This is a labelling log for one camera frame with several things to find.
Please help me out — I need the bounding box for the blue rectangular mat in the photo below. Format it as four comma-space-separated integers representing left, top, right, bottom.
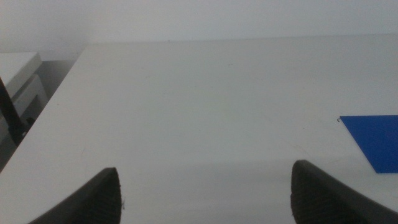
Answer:
339, 115, 398, 174

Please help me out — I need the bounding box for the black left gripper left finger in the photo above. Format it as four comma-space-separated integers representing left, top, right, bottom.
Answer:
27, 167, 123, 224

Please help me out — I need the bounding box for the white side cabinet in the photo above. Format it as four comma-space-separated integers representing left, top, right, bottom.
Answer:
0, 52, 49, 144

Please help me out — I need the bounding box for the black metal stand pole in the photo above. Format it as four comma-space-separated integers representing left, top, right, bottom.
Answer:
0, 77, 28, 147

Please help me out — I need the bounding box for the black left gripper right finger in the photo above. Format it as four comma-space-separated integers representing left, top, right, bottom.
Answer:
290, 160, 398, 224

